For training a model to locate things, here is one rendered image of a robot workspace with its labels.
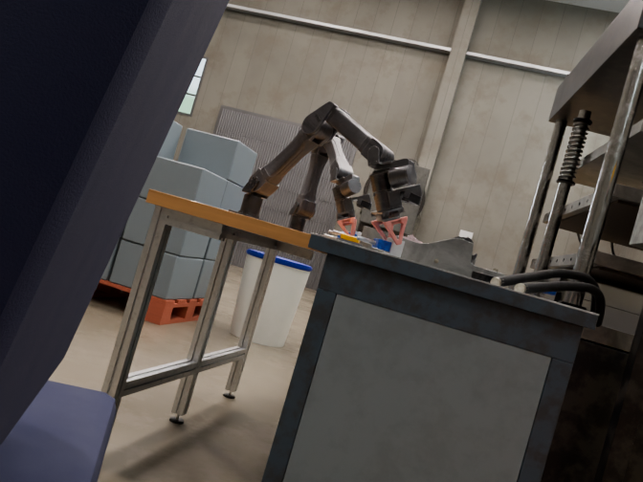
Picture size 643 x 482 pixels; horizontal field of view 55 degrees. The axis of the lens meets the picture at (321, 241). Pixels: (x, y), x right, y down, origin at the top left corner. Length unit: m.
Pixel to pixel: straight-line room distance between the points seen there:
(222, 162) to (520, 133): 8.81
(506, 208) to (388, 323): 10.97
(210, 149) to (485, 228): 8.38
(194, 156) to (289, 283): 1.20
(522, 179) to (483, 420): 11.10
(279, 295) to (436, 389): 3.03
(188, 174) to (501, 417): 3.11
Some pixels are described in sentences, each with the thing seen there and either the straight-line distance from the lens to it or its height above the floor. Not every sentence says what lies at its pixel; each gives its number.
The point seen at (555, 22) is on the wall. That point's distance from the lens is 13.50.
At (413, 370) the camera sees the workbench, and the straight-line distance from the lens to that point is 1.53.
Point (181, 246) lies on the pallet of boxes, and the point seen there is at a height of 0.54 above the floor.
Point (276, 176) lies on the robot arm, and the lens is 1.96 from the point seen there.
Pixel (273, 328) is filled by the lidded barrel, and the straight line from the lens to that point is 4.54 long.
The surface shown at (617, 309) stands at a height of 0.87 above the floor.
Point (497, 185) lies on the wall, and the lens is 12.49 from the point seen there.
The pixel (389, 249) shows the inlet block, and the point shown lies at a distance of 1.74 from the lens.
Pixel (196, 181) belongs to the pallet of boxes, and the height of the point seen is 0.99.
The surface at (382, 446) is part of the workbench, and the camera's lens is 1.57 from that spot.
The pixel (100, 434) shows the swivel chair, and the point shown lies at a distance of 0.72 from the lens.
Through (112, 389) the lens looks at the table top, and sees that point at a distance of 1.90.
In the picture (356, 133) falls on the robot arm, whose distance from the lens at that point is 1.80.
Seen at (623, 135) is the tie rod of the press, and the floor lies 1.44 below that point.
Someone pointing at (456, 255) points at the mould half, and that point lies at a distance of 2.13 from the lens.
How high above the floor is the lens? 0.76
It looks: 1 degrees up
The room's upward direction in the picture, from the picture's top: 16 degrees clockwise
